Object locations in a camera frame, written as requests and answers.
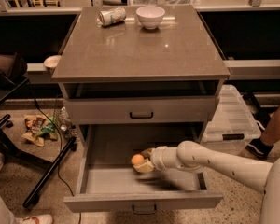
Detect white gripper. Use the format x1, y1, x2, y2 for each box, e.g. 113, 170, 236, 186
133, 147, 167, 173

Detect snack bags on floor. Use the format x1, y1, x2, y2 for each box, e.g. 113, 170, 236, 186
22, 115, 58, 147

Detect clear plastic storage bin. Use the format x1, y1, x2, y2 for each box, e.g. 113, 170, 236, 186
201, 85, 261, 155

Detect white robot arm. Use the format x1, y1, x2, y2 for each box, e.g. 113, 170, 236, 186
131, 141, 280, 224

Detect orange fruit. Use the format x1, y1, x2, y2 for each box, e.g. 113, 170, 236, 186
131, 154, 144, 165

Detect white sneaker bottom left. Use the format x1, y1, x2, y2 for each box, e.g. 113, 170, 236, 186
15, 215, 53, 224

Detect small round dish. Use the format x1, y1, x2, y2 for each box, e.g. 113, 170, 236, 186
43, 55, 61, 69

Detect person leg with shoe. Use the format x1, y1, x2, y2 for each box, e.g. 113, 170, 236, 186
245, 106, 280, 159

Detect grey drawer cabinet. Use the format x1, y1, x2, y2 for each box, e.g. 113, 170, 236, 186
52, 6, 230, 142

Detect closed grey upper drawer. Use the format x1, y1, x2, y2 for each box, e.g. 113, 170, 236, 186
64, 97, 218, 124

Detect plastic bottle on floor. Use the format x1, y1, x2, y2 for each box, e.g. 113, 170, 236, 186
58, 106, 72, 140

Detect black stand legs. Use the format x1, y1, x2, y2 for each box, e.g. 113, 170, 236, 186
0, 76, 77, 208

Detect tipped drink can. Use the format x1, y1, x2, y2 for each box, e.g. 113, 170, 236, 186
98, 7, 126, 27

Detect open grey lower drawer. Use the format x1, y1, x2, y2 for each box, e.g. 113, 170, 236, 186
64, 123, 223, 215

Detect black floor cable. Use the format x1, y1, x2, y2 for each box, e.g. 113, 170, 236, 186
33, 98, 82, 224

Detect white ceramic bowl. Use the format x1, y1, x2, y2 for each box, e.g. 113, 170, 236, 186
136, 6, 165, 29

